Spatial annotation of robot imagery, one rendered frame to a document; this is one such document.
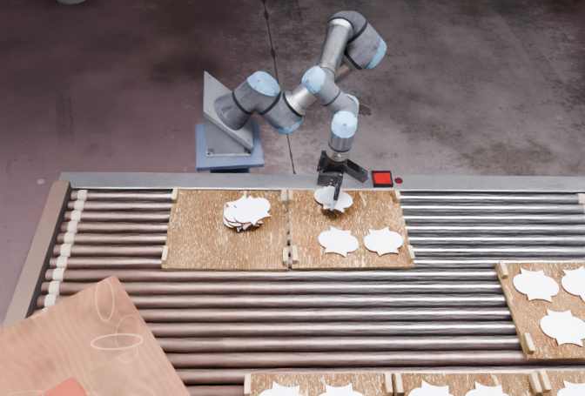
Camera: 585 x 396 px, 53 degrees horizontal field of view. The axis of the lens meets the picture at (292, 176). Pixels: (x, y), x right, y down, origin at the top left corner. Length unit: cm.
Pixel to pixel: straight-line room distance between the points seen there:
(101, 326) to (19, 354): 21
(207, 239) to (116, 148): 189
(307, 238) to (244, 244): 22
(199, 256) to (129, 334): 39
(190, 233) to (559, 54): 379
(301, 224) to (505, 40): 343
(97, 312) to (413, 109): 290
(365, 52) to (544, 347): 113
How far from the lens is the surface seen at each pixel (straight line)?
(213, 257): 197
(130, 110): 407
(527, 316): 201
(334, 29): 206
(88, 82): 439
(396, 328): 188
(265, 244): 199
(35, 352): 176
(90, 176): 232
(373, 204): 215
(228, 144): 234
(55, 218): 216
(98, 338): 173
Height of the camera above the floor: 250
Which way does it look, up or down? 45 degrees down
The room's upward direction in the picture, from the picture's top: 4 degrees clockwise
